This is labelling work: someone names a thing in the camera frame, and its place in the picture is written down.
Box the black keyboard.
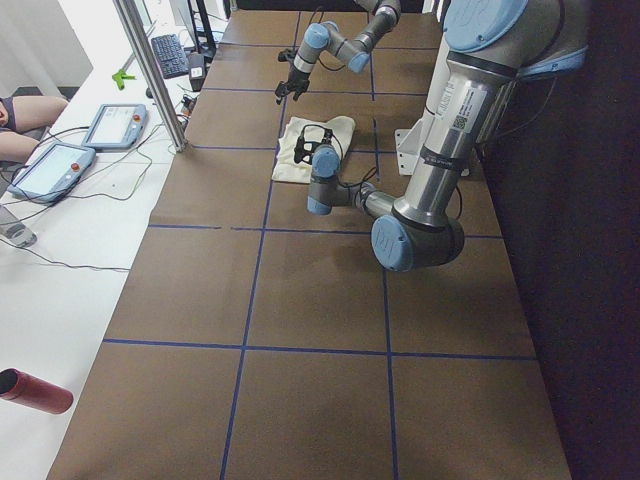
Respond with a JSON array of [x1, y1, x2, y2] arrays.
[[151, 34, 189, 79]]

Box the aluminium frame post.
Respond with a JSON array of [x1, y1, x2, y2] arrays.
[[113, 0, 187, 152]]

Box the person's bare legs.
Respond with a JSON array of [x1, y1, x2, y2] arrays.
[[1, 96, 69, 163]]

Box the cream white t-shirt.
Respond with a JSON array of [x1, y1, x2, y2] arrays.
[[271, 116, 356, 184]]

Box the black power adapter box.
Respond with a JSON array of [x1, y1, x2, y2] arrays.
[[187, 52, 207, 92]]

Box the far blue teach pendant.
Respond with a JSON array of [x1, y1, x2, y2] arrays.
[[81, 104, 148, 151]]

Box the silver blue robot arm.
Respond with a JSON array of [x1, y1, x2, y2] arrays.
[[275, 0, 402, 105], [307, 1, 590, 272]]

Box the near blue teach pendant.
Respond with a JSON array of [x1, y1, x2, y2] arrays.
[[7, 143, 96, 204]]

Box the green plastic clamp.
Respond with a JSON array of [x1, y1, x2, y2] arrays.
[[112, 69, 136, 90]]

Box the blue teach pendant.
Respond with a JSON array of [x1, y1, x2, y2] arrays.
[[81, 104, 148, 151], [7, 143, 96, 204]]

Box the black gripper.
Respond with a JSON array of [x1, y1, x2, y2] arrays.
[[275, 69, 310, 104], [294, 125, 334, 164]]

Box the red cylinder bottle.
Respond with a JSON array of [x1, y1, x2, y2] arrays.
[[1, 368, 74, 414]]

